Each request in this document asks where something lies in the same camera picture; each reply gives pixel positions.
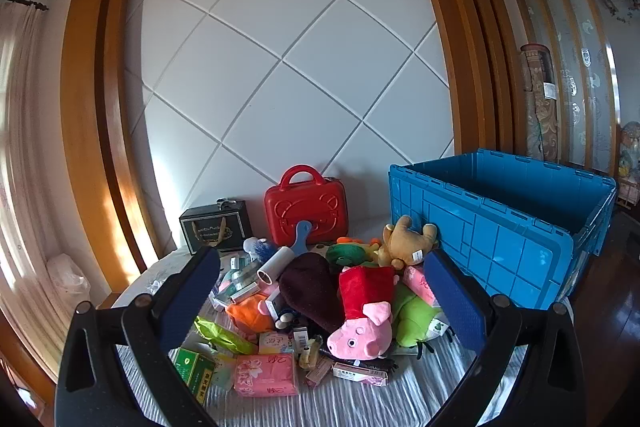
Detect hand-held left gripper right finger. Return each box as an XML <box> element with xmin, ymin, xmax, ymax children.
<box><xmin>422</xmin><ymin>249</ymin><xmax>587</xmax><ymax>427</ymax></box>

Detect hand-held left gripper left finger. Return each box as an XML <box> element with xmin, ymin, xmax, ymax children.
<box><xmin>54</xmin><ymin>247</ymin><xmax>223</xmax><ymax>427</ymax></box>

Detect yellow-green plastic packet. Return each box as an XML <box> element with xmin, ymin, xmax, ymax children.
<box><xmin>194</xmin><ymin>316</ymin><xmax>258</xmax><ymax>355</ymax></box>

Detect blue plastic crate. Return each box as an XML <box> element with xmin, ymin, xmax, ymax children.
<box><xmin>389</xmin><ymin>148</ymin><xmax>618</xmax><ymax>310</ymax></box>

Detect pink pig plush toy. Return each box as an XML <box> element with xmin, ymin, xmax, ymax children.
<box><xmin>326</xmin><ymin>264</ymin><xmax>398</xmax><ymax>360</ymax></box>

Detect grey cloth covered desktop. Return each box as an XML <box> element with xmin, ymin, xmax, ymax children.
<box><xmin>111</xmin><ymin>212</ymin><xmax>576</xmax><ymax>427</ymax></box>

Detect pink patterned packet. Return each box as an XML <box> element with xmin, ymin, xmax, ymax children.
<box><xmin>402</xmin><ymin>266</ymin><xmax>442</xmax><ymax>308</ymax></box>

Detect light green plush toy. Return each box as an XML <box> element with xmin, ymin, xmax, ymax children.
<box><xmin>390</xmin><ymin>284</ymin><xmax>452</xmax><ymax>352</ymax></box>

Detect white and green box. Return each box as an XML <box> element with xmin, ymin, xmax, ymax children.
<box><xmin>227</xmin><ymin>281</ymin><xmax>266</xmax><ymax>305</ymax></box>

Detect teal and white box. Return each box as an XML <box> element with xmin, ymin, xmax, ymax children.
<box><xmin>229</xmin><ymin>256</ymin><xmax>258</xmax><ymax>275</ymax></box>

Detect orange plush toy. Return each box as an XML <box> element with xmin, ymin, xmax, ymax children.
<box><xmin>225</xmin><ymin>297</ymin><xmax>276</xmax><ymax>333</ymax></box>

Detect black gift box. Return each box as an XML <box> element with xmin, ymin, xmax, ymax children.
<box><xmin>179</xmin><ymin>198</ymin><xmax>252</xmax><ymax>255</ymax></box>

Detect brown bear plush toy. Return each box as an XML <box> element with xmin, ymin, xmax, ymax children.
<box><xmin>377</xmin><ymin>215</ymin><xmax>440</xmax><ymax>270</ymax></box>

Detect green cardboard box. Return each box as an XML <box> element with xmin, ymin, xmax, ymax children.
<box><xmin>172</xmin><ymin>348</ymin><xmax>217</xmax><ymax>406</ymax></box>

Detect blue and white fluffy brush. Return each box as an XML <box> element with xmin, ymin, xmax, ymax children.
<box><xmin>243</xmin><ymin>237</ymin><xmax>277</xmax><ymax>263</ymax></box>

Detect pale green flat packet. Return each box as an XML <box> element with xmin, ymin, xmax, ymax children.
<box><xmin>212</xmin><ymin>354</ymin><xmax>239</xmax><ymax>391</ymax></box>

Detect small pink and white packet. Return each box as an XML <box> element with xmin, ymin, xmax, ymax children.
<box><xmin>257</xmin><ymin>331</ymin><xmax>296</xmax><ymax>355</ymax></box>

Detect pink flowered tissue pack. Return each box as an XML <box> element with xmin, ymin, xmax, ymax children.
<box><xmin>234</xmin><ymin>353</ymin><xmax>299</xmax><ymax>399</ymax></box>

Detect green and yellow plush toy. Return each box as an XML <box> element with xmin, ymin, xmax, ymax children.
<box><xmin>325</xmin><ymin>236</ymin><xmax>381</xmax><ymax>268</ymax></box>

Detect pink and white flat box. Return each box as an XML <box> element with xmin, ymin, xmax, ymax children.
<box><xmin>332</xmin><ymin>361</ymin><xmax>389</xmax><ymax>387</ymax></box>

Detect maroon plush toy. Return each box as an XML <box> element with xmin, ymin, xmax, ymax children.
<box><xmin>278</xmin><ymin>253</ymin><xmax>346</xmax><ymax>335</ymax></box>

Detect clear plastic bag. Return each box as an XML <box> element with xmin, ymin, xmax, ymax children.
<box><xmin>46</xmin><ymin>253</ymin><xmax>92</xmax><ymax>311</ymax></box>

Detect cream small bottle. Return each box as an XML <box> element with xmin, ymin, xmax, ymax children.
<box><xmin>299</xmin><ymin>336</ymin><xmax>321</xmax><ymax>368</ymax></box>

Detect red bear-face carry case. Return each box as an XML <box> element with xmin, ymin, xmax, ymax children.
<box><xmin>264</xmin><ymin>164</ymin><xmax>344</xmax><ymax>248</ymax></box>

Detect small pink-edged box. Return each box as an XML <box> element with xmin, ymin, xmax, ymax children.
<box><xmin>305</xmin><ymin>359</ymin><xmax>334</xmax><ymax>388</ymax></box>

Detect rolled patterned carpet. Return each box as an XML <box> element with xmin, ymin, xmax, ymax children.
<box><xmin>520</xmin><ymin>43</ymin><xmax>562</xmax><ymax>166</ymax></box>

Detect white sheer curtain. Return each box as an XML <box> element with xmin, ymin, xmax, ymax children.
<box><xmin>0</xmin><ymin>0</ymin><xmax>77</xmax><ymax>360</ymax></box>

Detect dark curtain rod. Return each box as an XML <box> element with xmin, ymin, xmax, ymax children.
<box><xmin>0</xmin><ymin>0</ymin><xmax>51</xmax><ymax>11</ymax></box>

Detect lint roller with blue handle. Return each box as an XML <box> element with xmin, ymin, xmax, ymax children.
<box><xmin>256</xmin><ymin>221</ymin><xmax>314</xmax><ymax>290</ymax></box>

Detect wooden wall frame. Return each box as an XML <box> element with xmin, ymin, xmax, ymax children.
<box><xmin>60</xmin><ymin>0</ymin><xmax>527</xmax><ymax>293</ymax></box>

